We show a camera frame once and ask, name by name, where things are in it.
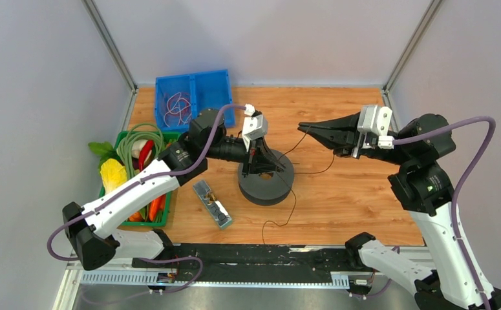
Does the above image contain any white thin cable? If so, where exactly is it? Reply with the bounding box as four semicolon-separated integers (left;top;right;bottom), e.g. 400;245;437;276
164;92;193;127

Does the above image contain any dark grey cable spool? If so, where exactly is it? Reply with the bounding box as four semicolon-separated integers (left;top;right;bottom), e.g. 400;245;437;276
237;149;295;206

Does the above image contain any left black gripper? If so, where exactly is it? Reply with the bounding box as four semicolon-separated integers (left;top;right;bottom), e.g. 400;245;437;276
204;135;284;178

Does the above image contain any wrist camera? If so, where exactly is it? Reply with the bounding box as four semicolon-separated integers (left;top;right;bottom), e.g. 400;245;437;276
242;112;268;151
357;105;394;149

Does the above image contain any red thin cable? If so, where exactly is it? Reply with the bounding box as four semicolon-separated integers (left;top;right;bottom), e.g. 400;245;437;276
164;92;193;129

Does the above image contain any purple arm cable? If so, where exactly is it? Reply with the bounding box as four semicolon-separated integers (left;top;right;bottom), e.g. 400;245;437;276
47;103;251;262
393;116;497;310

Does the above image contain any green toy leafy vegetable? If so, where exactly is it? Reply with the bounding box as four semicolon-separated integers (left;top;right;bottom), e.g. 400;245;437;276
88;141;120;169

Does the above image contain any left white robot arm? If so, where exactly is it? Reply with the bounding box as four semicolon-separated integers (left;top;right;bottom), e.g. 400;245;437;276
61;104;285;271

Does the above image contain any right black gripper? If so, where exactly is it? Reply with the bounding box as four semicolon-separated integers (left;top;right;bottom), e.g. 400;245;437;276
297;109;414;167

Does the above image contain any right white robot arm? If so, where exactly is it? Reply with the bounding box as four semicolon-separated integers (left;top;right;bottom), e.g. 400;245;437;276
298;110;501;309

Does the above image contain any grey circuit board strip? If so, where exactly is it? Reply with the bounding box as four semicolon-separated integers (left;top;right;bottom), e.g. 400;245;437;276
193;180;233;230

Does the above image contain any toy napa cabbage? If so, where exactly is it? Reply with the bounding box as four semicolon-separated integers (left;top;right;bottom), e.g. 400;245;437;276
99;158;128;194

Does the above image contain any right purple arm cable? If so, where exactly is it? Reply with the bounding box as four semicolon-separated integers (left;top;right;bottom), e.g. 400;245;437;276
393;116;497;310

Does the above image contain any black thin cable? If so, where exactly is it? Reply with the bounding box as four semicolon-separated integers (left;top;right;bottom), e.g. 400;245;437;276
261;126;336;245

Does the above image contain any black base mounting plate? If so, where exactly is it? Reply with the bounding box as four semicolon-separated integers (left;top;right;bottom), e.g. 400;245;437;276
157;243;378;284

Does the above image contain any blue divided plastic bin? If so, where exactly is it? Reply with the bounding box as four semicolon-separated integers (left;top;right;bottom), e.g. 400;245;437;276
155;69;233;132

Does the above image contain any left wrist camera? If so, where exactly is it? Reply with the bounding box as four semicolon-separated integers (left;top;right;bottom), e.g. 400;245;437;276
242;112;268;151

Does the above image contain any green vegetable crate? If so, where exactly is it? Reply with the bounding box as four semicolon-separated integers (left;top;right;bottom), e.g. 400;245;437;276
100;131;179;227

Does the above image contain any white toy mushroom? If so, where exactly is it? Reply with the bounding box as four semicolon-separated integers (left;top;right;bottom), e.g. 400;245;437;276
131;139;147;159

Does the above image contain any red toy chili pepper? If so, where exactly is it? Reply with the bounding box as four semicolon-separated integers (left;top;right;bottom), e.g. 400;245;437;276
138;140;155;171

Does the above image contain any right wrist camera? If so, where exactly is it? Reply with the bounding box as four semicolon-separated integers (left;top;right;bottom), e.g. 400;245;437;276
357;105;394;149

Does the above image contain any aluminium frame rail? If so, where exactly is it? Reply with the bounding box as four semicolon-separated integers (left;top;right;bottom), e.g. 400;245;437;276
53;242;469;310

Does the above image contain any orange toy carrot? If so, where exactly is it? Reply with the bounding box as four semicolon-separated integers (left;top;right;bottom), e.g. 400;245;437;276
148;195;165;222

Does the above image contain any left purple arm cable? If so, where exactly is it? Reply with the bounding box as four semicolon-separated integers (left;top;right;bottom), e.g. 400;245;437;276
47;103;251;262

